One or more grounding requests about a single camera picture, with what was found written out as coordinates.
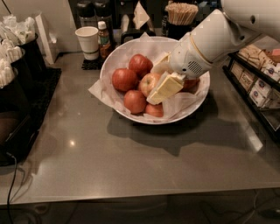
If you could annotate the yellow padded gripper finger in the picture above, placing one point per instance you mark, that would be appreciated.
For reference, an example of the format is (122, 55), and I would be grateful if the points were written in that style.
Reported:
(162, 64)
(168, 85)

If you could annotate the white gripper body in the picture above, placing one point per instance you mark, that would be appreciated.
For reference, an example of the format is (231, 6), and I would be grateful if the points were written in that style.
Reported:
(187, 59)

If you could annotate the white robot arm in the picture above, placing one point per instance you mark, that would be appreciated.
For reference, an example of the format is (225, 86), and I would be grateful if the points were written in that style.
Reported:
(237, 24)

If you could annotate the red apple right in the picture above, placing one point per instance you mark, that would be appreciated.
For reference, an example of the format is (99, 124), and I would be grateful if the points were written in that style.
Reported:
(190, 83)

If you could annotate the red apple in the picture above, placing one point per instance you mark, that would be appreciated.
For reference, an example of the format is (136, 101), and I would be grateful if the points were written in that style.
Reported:
(140, 64)
(190, 83)
(124, 79)
(154, 110)
(134, 101)

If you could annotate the white paper bowl liner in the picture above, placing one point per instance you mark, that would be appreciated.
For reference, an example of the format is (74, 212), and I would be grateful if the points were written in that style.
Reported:
(140, 48)

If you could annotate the yellow-red apple centre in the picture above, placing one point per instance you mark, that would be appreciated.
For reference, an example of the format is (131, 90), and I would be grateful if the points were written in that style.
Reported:
(148, 82)

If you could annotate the red apple top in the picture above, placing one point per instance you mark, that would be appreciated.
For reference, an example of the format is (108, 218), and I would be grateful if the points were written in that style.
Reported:
(140, 64)

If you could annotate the white bowl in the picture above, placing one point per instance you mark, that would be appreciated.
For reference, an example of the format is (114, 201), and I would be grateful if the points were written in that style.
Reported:
(192, 102)

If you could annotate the red apple front left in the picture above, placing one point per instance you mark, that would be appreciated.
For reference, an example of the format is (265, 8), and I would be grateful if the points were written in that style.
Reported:
(134, 101)

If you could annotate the black napkin holder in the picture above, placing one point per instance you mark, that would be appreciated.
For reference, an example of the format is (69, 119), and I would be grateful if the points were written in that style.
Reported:
(135, 20)

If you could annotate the black cup of stirrers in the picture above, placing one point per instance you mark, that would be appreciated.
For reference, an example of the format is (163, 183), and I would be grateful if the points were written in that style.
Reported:
(180, 16)

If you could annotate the small brown sauce bottle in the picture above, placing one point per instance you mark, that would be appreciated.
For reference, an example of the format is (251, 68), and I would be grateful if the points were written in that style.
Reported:
(104, 40)

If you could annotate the black coaster mat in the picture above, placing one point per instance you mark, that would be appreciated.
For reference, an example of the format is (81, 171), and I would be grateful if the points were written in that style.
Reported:
(92, 64)

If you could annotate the black sachet rack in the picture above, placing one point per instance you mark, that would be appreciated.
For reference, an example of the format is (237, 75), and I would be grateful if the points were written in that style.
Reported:
(256, 77)

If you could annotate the white paper cup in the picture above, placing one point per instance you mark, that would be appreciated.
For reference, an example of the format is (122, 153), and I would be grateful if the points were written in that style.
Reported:
(88, 39)

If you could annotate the black shaker right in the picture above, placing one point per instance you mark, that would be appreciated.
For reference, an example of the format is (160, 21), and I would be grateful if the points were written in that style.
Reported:
(104, 13)

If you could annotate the black shaker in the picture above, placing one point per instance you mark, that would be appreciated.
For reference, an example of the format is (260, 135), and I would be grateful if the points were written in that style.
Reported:
(86, 13)
(104, 13)

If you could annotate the black shaker left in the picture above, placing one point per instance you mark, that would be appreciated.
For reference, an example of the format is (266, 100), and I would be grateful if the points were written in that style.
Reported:
(86, 13)

